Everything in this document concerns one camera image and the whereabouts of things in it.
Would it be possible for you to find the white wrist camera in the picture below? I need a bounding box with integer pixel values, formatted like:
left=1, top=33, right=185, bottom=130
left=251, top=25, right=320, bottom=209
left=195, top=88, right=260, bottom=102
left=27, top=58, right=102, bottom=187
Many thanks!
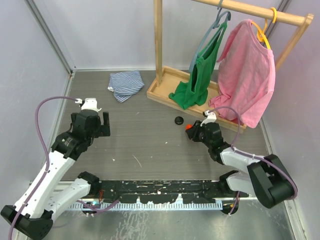
left=200, top=110, right=217, bottom=127
left=80, top=98, right=102, bottom=113

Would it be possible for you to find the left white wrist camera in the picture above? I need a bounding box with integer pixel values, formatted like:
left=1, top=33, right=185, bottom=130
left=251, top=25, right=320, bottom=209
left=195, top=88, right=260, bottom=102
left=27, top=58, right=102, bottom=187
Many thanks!
left=80, top=98, right=102, bottom=113

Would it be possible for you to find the wooden clothes rack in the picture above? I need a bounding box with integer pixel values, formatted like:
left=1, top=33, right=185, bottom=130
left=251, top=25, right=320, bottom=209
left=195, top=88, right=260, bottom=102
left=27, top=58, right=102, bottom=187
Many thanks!
left=147, top=0, right=314, bottom=132

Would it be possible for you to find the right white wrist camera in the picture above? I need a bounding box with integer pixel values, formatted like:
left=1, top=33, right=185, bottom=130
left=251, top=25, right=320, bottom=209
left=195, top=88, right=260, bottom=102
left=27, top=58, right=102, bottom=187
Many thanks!
left=200, top=110, right=217, bottom=127

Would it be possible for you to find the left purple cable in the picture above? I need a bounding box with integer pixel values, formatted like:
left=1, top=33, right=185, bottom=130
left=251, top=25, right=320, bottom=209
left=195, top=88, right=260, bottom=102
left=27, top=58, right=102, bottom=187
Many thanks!
left=8, top=96, right=121, bottom=240

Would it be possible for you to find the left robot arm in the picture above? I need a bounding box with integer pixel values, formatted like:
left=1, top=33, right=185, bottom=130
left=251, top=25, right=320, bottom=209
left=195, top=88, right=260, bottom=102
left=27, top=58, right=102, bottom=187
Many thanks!
left=0, top=110, right=111, bottom=240

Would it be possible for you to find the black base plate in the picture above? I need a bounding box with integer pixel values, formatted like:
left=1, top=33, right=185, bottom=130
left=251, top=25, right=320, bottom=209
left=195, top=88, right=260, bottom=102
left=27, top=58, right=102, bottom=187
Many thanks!
left=87, top=180, right=237, bottom=204

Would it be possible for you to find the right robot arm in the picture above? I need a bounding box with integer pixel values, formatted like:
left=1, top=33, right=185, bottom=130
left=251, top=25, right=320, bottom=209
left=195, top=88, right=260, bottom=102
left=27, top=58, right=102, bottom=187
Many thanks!
left=185, top=120, right=298, bottom=209

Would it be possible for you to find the blue striped folded cloth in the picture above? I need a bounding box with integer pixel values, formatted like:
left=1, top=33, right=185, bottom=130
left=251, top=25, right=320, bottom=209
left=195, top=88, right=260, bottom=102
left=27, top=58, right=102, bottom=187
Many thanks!
left=107, top=70, right=145, bottom=103

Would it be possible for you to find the pink t-shirt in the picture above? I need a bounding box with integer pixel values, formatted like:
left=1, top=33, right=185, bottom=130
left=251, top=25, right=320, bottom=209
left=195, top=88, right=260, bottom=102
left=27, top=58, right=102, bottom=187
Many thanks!
left=208, top=19, right=276, bottom=128

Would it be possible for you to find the yellow clothes hanger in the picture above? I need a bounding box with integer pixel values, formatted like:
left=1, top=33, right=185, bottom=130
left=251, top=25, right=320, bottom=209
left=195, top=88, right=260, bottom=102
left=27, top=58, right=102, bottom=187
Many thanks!
left=251, top=7, right=277, bottom=50

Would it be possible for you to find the blue clothes hanger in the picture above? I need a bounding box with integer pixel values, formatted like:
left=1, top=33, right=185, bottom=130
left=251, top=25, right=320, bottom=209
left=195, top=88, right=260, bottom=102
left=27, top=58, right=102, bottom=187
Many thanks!
left=189, top=0, right=232, bottom=76

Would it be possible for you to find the green tank top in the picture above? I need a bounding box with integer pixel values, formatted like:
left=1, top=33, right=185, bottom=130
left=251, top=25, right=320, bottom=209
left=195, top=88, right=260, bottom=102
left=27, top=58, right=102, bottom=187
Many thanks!
left=168, top=22, right=228, bottom=110

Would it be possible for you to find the aluminium rail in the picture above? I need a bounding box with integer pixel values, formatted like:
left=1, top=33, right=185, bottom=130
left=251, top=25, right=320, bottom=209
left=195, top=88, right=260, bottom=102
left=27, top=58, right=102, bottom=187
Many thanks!
left=29, top=179, right=83, bottom=201

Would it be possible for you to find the orange earbud case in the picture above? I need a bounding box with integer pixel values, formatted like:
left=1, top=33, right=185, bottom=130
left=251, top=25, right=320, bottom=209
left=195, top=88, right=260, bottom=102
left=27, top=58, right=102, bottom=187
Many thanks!
left=185, top=124, right=193, bottom=130

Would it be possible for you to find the black earbud charging case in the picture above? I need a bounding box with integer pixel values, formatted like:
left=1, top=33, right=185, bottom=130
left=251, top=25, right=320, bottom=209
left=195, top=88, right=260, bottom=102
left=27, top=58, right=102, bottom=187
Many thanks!
left=174, top=116, right=184, bottom=125

